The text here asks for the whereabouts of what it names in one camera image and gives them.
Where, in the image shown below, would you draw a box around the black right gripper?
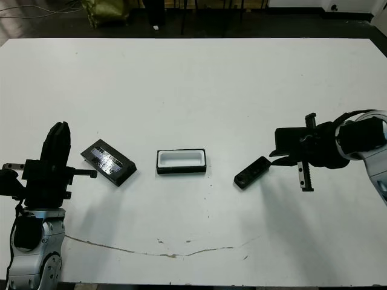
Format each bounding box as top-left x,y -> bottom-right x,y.
268,113 -> 351,193

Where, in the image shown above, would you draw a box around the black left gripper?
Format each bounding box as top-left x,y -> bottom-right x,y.
1,121 -> 98,209

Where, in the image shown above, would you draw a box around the slim black camera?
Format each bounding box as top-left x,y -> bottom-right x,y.
233,156 -> 272,190

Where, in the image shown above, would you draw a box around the black box lid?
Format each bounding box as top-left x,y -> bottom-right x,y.
80,138 -> 138,187

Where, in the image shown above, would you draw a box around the black box with white insert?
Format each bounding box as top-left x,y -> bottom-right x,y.
156,147 -> 208,175

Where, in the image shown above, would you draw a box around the olive green bag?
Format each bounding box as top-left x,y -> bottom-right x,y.
84,0 -> 132,30

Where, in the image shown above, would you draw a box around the white cabinet with black knob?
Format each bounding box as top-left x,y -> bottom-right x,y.
322,0 -> 387,22

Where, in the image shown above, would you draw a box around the black metal chair legs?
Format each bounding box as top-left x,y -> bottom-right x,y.
180,0 -> 246,36

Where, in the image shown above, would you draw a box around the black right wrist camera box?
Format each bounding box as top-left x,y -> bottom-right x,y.
274,126 -> 309,155

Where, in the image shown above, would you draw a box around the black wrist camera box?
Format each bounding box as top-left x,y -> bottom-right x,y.
0,169 -> 27,197
274,126 -> 309,155

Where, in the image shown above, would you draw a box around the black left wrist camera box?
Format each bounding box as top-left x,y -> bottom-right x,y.
0,169 -> 27,197

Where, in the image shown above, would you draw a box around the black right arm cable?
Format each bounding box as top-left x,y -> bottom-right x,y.
332,109 -> 379,127

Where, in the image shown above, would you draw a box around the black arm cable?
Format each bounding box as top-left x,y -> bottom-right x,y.
4,201 -> 25,279
332,109 -> 379,127

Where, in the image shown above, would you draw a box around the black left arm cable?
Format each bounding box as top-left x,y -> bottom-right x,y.
4,201 -> 25,279

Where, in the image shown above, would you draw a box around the white floor cables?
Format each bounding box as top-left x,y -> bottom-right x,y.
0,2 -> 88,19

